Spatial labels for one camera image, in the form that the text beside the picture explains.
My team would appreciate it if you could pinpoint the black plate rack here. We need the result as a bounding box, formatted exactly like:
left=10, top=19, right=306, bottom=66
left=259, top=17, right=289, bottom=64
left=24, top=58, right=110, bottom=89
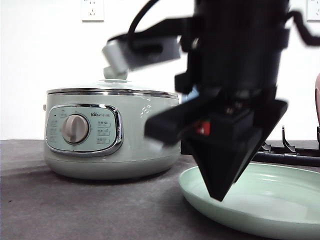
left=252, top=125, right=320, bottom=168

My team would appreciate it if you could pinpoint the glass pot lid green knob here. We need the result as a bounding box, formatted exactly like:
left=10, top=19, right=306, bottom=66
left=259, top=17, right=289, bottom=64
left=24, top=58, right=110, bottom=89
left=47, top=66, right=179, bottom=98

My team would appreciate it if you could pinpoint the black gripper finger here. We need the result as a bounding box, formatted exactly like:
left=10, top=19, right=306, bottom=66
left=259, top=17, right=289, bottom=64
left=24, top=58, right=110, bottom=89
left=187, top=99, right=288, bottom=202
left=144, top=91, right=225, bottom=148

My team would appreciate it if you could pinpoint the white wall socket left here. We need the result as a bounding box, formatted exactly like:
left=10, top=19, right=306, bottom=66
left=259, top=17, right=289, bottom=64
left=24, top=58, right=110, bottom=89
left=80, top=0, right=105, bottom=23

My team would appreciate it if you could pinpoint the white wall socket right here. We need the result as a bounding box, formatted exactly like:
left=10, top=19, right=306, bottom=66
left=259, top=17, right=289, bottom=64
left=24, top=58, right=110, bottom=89
left=305, top=0, right=320, bottom=23

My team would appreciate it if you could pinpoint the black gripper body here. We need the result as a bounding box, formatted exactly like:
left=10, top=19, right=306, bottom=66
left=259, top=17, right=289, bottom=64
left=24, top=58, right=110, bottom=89
left=175, top=0, right=290, bottom=101

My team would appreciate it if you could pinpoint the pink plate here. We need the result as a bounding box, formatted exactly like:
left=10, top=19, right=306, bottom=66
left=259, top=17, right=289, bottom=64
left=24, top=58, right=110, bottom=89
left=315, top=73, right=320, bottom=125

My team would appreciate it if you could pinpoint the green electric steamer pot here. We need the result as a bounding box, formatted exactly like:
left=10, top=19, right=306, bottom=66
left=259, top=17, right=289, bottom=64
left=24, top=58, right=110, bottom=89
left=43, top=88, right=182, bottom=180

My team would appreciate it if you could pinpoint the green plate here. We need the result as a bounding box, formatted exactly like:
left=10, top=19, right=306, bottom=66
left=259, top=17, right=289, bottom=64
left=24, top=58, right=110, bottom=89
left=179, top=163, right=320, bottom=240

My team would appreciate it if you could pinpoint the black camera cable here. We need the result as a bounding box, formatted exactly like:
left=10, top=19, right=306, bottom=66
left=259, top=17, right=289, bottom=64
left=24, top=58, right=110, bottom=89
left=127, top=0, right=159, bottom=35

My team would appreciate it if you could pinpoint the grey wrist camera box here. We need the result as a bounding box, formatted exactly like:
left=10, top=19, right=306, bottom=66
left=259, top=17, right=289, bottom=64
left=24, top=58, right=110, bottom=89
left=102, top=34, right=181, bottom=74

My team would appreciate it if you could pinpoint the white wall socket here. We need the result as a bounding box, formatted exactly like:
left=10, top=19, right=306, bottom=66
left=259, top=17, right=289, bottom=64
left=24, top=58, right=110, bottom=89
left=80, top=0, right=105, bottom=23
left=305, top=0, right=320, bottom=23

